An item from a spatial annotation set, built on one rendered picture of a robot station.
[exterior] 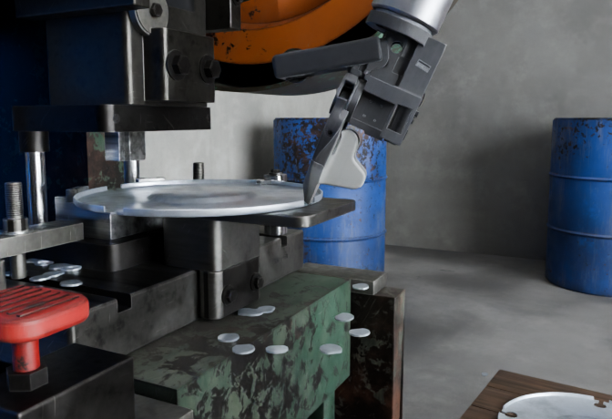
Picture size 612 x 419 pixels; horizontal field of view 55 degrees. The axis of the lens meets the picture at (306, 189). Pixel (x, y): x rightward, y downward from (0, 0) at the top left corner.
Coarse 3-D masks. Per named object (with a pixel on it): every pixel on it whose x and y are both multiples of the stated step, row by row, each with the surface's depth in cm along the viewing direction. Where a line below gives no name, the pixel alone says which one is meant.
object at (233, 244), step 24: (240, 216) 60; (264, 216) 59; (288, 216) 58; (312, 216) 58; (336, 216) 64; (168, 240) 68; (192, 240) 66; (216, 240) 65; (240, 240) 69; (168, 264) 68; (192, 264) 66; (216, 264) 65; (240, 264) 69; (216, 288) 66; (240, 288) 70; (216, 312) 66
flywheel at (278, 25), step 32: (256, 0) 106; (288, 0) 103; (320, 0) 101; (352, 0) 94; (224, 32) 106; (256, 32) 103; (288, 32) 100; (320, 32) 97; (352, 32) 97; (256, 64) 103
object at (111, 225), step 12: (60, 204) 71; (72, 204) 70; (60, 216) 72; (72, 216) 71; (84, 216) 70; (96, 216) 69; (108, 216) 68; (120, 216) 69; (132, 216) 71; (84, 228) 70; (96, 228) 69; (108, 228) 68; (120, 228) 70; (132, 228) 71; (144, 228) 73; (156, 228) 75
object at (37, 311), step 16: (16, 288) 40; (32, 288) 40; (0, 304) 36; (16, 304) 36; (32, 304) 36; (48, 304) 36; (64, 304) 36; (80, 304) 37; (0, 320) 34; (16, 320) 34; (32, 320) 34; (48, 320) 35; (64, 320) 36; (80, 320) 37; (0, 336) 34; (16, 336) 34; (32, 336) 34; (16, 352) 37; (32, 352) 37; (16, 368) 37; (32, 368) 37
